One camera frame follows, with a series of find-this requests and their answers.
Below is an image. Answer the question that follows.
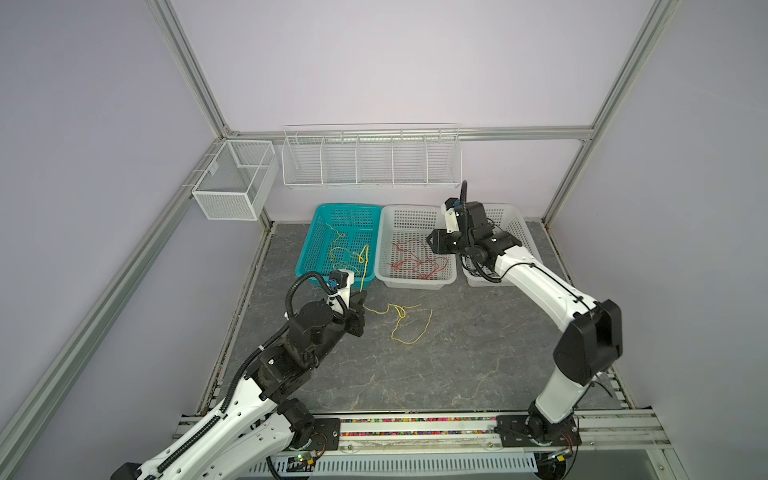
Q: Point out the red cable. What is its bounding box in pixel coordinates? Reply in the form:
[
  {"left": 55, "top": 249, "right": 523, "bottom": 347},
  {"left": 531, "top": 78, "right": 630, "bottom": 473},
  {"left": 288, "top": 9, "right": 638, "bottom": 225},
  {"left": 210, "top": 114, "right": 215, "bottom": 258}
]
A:
[{"left": 388, "top": 238, "right": 451, "bottom": 282}]

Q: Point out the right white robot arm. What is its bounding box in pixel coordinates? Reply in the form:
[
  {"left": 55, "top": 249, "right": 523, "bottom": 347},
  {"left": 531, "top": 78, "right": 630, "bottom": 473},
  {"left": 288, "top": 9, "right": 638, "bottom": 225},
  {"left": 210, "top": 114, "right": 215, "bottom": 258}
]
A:
[{"left": 427, "top": 181, "right": 623, "bottom": 446}]

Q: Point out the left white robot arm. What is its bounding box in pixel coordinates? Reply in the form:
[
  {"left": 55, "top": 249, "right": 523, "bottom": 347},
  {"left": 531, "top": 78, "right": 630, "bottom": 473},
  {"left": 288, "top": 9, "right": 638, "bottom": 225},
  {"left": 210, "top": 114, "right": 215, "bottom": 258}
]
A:
[{"left": 112, "top": 269, "right": 366, "bottom": 479}]

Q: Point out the white plastic basket middle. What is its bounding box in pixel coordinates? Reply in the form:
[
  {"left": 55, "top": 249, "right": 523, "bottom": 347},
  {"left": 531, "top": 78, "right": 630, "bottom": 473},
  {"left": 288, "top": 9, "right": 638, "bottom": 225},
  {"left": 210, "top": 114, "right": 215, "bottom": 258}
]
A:
[{"left": 374, "top": 205, "right": 457, "bottom": 290}]

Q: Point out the white plastic basket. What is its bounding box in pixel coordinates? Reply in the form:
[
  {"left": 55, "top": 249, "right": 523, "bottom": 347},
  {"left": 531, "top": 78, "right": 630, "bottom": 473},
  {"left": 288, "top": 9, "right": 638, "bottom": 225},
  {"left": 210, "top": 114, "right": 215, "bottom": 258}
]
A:
[
  {"left": 374, "top": 205, "right": 457, "bottom": 290},
  {"left": 462, "top": 203, "right": 541, "bottom": 288}
]

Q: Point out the white plastic basket right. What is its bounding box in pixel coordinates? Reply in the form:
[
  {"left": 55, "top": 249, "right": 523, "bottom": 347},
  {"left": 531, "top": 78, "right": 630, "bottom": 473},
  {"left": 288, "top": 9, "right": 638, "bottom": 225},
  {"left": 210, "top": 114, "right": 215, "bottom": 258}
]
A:
[{"left": 462, "top": 203, "right": 541, "bottom": 288}]

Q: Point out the teal plastic basket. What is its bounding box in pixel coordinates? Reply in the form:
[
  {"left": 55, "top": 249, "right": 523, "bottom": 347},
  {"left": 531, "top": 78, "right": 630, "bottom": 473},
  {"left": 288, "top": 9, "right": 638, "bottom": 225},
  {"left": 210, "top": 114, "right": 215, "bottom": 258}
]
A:
[{"left": 295, "top": 203, "right": 383, "bottom": 289}]

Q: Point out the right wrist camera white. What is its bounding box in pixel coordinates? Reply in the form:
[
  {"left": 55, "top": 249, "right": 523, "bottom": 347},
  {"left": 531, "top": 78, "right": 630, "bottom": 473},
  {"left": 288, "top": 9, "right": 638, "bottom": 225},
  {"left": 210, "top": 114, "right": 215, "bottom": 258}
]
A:
[{"left": 442, "top": 197, "right": 469, "bottom": 236}]

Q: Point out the white slotted cable duct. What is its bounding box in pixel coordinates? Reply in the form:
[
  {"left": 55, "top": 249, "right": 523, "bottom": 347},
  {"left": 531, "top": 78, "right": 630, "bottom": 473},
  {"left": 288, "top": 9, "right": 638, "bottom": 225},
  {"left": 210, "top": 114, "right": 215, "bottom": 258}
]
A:
[{"left": 273, "top": 453, "right": 538, "bottom": 479}]

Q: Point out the white wire shelf rack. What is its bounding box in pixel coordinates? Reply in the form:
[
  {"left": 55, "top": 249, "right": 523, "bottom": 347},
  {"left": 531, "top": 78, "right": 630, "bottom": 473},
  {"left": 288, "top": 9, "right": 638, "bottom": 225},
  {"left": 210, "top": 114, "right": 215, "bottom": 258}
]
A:
[{"left": 281, "top": 123, "right": 463, "bottom": 189}]

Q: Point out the white mesh wall box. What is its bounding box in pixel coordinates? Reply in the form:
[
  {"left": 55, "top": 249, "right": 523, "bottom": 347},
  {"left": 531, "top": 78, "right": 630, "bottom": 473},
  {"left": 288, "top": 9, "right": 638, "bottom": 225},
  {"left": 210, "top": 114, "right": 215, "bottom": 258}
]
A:
[{"left": 192, "top": 139, "right": 279, "bottom": 221}]

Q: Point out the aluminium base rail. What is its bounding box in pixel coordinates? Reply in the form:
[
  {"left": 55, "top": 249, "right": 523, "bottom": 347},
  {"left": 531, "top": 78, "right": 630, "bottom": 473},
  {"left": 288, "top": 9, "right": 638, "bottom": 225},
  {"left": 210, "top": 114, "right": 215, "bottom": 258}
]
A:
[{"left": 173, "top": 410, "right": 661, "bottom": 454}]

